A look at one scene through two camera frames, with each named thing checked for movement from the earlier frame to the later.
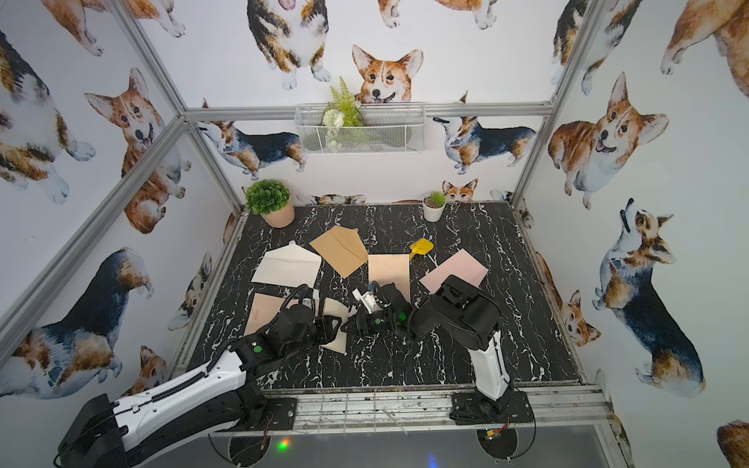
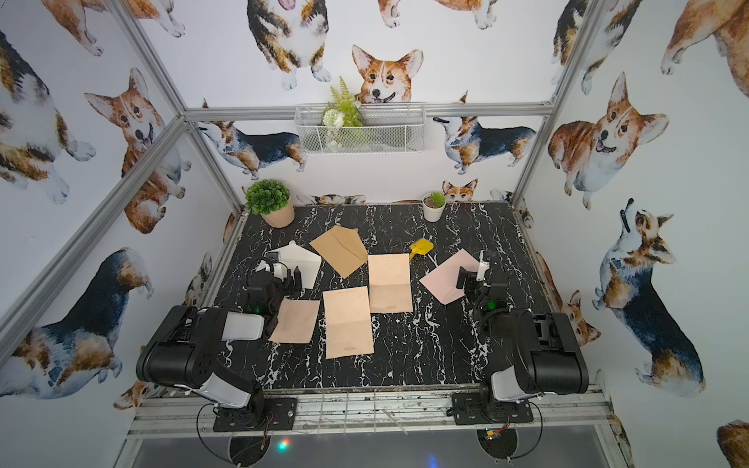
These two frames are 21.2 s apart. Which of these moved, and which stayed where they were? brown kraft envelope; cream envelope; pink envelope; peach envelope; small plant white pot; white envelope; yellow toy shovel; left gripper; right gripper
Moved: right gripper; left gripper; cream envelope
Stayed: brown kraft envelope; yellow toy shovel; small plant white pot; pink envelope; white envelope; peach envelope
